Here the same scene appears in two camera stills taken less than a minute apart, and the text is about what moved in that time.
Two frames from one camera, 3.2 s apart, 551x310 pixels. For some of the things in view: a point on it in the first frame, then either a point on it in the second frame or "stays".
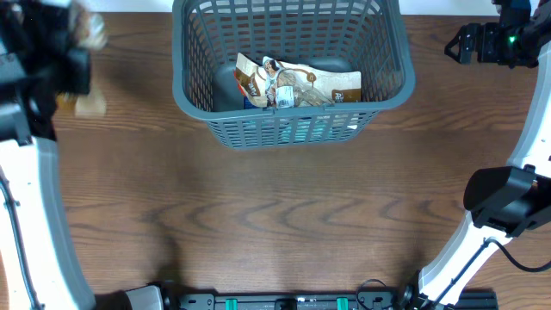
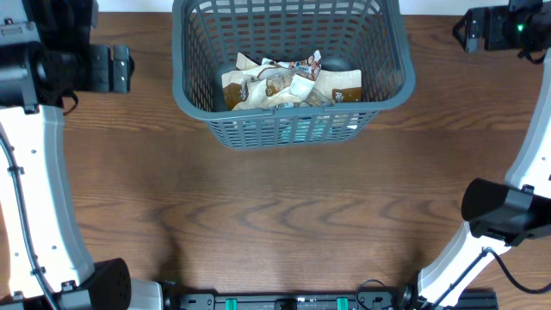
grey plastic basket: x=376 y=37 stays
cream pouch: x=89 y=28 → x=235 y=87
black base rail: x=317 y=300 stays
